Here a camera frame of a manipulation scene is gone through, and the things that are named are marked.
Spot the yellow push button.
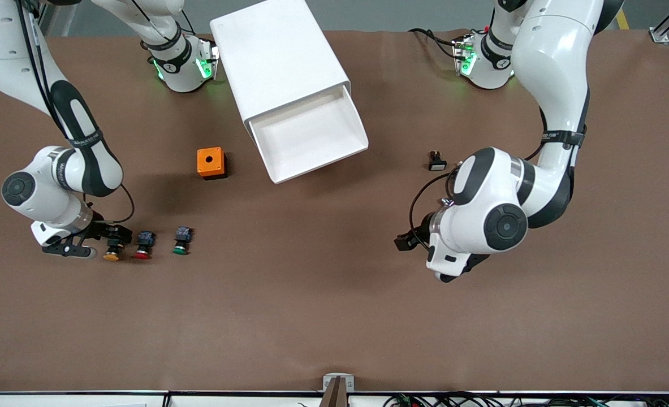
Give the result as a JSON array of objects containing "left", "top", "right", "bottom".
[{"left": 103, "top": 236, "right": 124, "bottom": 262}]

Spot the red push button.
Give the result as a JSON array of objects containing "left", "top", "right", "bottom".
[{"left": 134, "top": 230, "right": 157, "bottom": 260}]

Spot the green push button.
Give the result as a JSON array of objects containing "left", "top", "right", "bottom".
[{"left": 172, "top": 226, "right": 195, "bottom": 256}]

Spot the brown table cover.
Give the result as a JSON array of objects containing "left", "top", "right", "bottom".
[{"left": 0, "top": 28, "right": 669, "bottom": 394}]

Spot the orange box with hole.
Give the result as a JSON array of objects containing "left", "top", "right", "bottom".
[{"left": 197, "top": 147, "right": 228, "bottom": 180}]

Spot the black cable bundle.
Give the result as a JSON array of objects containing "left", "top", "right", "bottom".
[{"left": 382, "top": 392, "right": 669, "bottom": 407}]

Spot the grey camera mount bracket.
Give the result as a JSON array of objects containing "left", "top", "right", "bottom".
[{"left": 322, "top": 373, "right": 355, "bottom": 407}]

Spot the white table edge rail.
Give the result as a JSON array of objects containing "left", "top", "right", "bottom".
[{"left": 0, "top": 391, "right": 669, "bottom": 407}]

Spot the black base cable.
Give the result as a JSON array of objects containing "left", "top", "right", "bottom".
[{"left": 408, "top": 28, "right": 459, "bottom": 60}]

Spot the aluminium frame profile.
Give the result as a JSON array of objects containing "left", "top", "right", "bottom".
[
  {"left": 650, "top": 0, "right": 669, "bottom": 44},
  {"left": 32, "top": 0, "right": 52, "bottom": 36}
]

